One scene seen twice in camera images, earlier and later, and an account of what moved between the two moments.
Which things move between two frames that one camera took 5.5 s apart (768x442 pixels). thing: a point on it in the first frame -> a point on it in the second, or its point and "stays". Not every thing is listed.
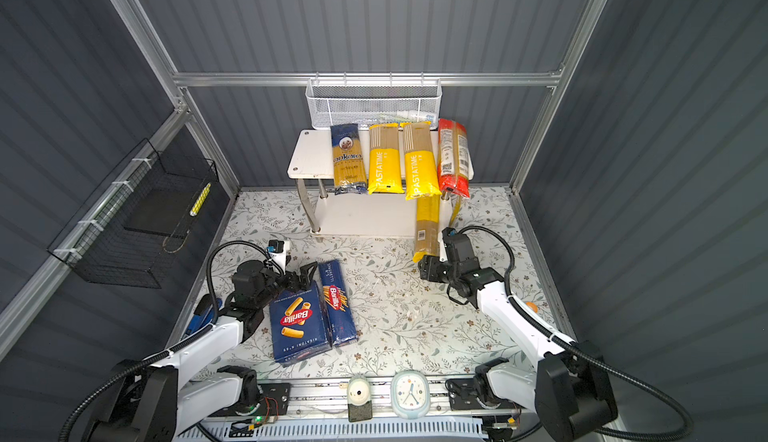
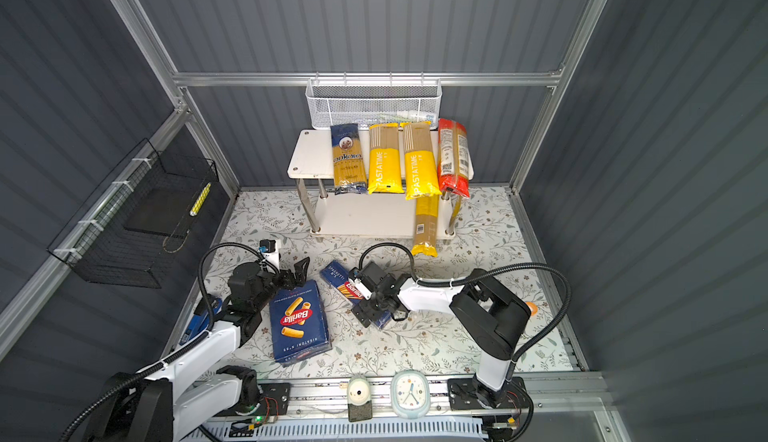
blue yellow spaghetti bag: [349, 174] stays
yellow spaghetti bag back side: [427, 227] stays
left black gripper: [304, 279] stays
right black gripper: [429, 268] -> [369, 311]
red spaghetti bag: [455, 164] stays
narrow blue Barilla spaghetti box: [340, 319] -> [336, 275]
